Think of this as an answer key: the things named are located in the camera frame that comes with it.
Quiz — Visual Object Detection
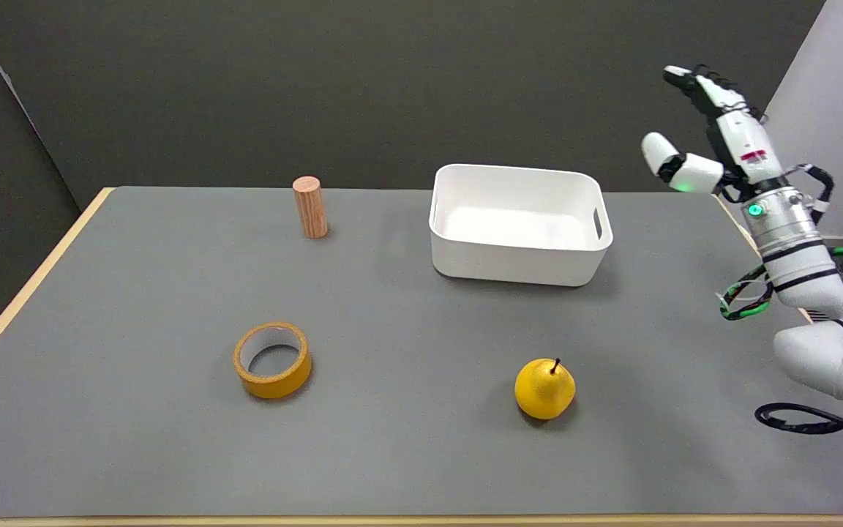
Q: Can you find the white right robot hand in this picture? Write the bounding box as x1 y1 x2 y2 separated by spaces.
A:
641 64 788 201

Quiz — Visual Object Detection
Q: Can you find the yellow tape roll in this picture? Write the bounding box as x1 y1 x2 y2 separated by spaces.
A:
233 321 313 400

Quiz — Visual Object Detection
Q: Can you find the white plastic bin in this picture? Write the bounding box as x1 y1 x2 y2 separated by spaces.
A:
428 163 614 288

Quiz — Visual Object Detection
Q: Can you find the yellow pear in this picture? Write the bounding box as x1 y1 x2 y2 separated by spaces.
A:
514 357 577 421

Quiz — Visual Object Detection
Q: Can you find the grey table mat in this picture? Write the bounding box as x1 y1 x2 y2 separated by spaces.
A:
0 186 843 519

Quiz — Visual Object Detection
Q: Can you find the wooden cylinder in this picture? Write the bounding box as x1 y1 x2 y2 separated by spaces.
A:
292 176 329 239

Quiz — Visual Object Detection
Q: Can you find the green black braided cable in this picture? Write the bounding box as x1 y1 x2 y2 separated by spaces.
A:
719 263 775 321

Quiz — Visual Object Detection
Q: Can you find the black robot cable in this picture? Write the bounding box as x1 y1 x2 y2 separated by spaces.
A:
754 403 843 452

